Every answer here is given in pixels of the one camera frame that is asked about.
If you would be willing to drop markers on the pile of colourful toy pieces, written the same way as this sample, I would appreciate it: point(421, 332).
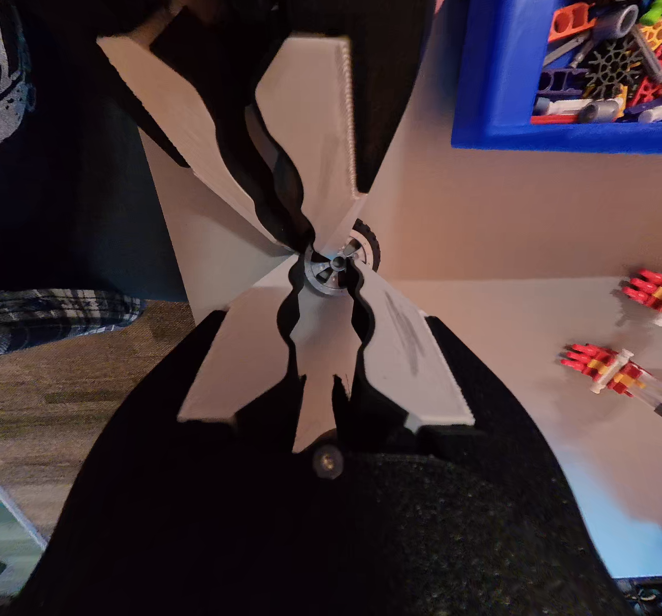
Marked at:
point(600, 58)

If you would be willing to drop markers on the grey toy wheel hub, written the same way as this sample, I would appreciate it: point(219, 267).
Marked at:
point(323, 275)

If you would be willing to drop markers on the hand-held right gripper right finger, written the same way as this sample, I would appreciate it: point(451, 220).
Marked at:
point(408, 368)

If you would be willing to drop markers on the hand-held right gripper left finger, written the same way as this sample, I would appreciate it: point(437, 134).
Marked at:
point(243, 363)

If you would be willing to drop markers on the black rubber toy tyre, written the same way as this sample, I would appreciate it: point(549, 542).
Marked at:
point(373, 249)

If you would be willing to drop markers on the blue plastic parts bin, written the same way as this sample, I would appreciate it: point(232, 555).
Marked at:
point(496, 58)

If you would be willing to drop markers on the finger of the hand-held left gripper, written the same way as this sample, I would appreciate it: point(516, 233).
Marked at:
point(320, 109)
point(170, 104)

